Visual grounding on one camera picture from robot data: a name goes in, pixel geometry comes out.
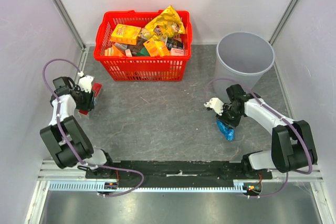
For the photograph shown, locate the long red box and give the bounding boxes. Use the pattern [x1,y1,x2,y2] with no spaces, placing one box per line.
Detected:
[79,82,102,115]

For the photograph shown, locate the blue trash bag roll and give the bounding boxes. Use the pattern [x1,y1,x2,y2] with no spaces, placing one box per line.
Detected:
[216,120,235,141]

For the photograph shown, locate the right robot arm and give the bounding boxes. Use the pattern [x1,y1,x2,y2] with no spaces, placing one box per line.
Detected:
[211,84,318,179]

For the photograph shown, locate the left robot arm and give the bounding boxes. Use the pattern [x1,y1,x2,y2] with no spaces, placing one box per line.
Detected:
[40,75,116,178]

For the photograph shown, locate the grey plastic trash bin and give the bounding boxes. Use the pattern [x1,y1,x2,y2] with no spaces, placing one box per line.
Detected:
[213,31,275,100]

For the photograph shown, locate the orange striped packet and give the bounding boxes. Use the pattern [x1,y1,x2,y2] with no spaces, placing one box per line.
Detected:
[104,45,125,57]

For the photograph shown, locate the red plastic shopping basket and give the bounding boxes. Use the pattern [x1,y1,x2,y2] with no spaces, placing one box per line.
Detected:
[93,10,193,82]

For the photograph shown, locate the green packet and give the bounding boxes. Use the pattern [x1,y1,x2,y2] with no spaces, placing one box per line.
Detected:
[136,47,150,57]

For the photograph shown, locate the orange snack box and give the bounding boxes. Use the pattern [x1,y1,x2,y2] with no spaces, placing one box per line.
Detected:
[110,24,142,45]

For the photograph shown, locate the small orange carton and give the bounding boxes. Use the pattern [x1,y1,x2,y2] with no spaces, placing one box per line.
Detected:
[143,38,170,57]

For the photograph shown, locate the yellow chips bag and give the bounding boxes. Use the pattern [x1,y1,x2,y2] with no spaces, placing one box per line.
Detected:
[140,5,186,41]

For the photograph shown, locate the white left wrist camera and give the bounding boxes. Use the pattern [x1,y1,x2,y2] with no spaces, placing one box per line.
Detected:
[77,71,94,93]

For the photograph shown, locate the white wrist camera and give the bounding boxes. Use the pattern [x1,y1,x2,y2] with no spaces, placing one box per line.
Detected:
[77,71,94,93]
[204,98,224,115]

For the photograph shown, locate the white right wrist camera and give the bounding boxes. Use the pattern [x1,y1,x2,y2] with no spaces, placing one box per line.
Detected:
[204,98,224,115]

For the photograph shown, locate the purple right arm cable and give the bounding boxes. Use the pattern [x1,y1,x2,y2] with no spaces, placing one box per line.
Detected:
[206,78,314,199]

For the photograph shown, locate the grey slotted cable duct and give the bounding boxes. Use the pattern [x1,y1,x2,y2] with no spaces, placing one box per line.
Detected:
[49,180,250,193]

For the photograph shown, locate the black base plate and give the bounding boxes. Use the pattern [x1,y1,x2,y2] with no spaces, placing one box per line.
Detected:
[85,159,274,188]

